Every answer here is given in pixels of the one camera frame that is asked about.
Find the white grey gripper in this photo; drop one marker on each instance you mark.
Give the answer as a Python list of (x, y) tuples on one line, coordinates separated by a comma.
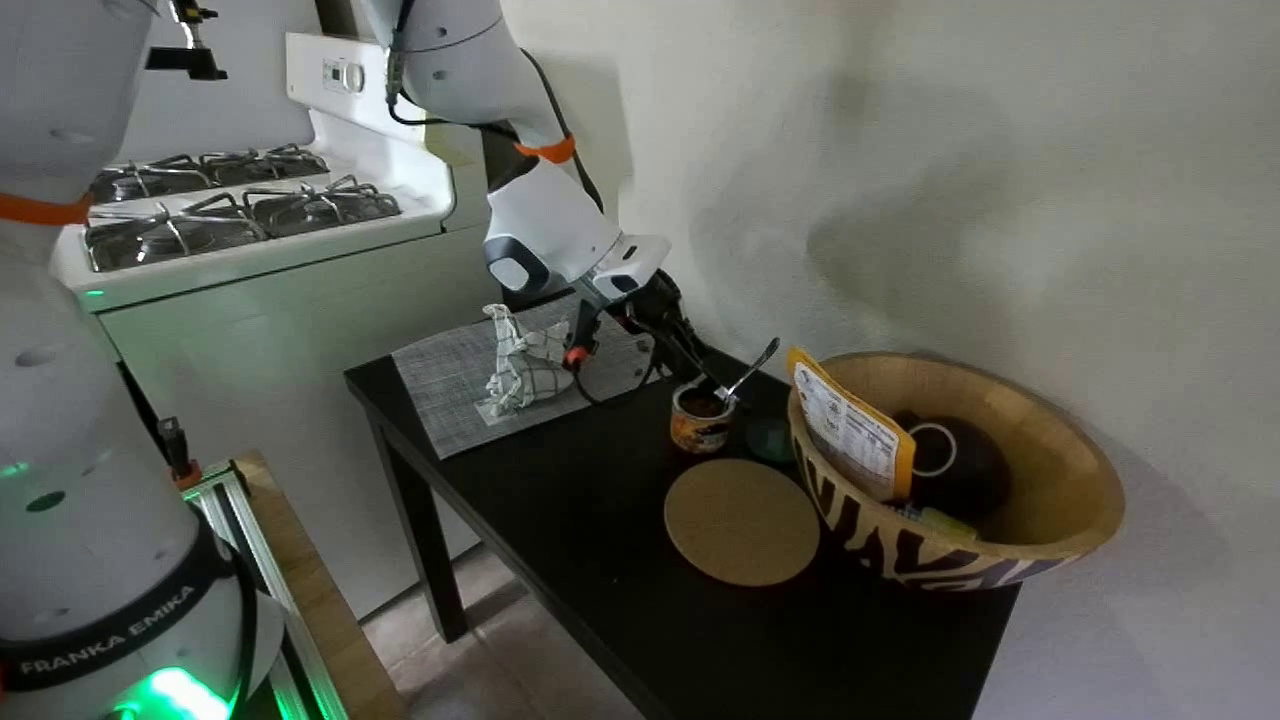
[(642, 292)]

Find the silver metal spoon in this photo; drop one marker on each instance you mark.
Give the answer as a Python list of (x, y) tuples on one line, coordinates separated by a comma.
[(733, 384)]

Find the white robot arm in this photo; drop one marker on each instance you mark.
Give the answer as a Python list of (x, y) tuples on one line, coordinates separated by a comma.
[(119, 594)]

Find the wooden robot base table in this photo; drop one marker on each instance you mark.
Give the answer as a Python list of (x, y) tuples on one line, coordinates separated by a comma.
[(324, 667)]

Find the small open tin can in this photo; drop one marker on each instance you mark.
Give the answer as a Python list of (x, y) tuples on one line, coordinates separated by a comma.
[(702, 420)]

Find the white checked dish cloth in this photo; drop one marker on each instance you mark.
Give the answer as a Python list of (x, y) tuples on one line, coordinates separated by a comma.
[(524, 366)]

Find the paper packet in bowl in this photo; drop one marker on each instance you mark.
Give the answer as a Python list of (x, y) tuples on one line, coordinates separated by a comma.
[(857, 432)]

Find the round cork coaster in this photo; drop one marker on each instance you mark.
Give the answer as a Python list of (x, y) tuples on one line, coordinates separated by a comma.
[(740, 521)]

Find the grey woven placemat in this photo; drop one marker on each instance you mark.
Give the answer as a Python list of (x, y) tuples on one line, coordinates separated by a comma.
[(449, 378)]

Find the black side table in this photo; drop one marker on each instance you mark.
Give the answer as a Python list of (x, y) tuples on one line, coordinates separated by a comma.
[(576, 512)]

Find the dark round object in bowl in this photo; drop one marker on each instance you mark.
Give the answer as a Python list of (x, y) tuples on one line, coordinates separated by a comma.
[(957, 468)]

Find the zebra pattern wooden bowl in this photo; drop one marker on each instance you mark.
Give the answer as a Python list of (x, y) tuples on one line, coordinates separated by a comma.
[(1061, 494)]

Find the white gas stove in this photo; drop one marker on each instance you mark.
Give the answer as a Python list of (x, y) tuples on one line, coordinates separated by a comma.
[(259, 239)]

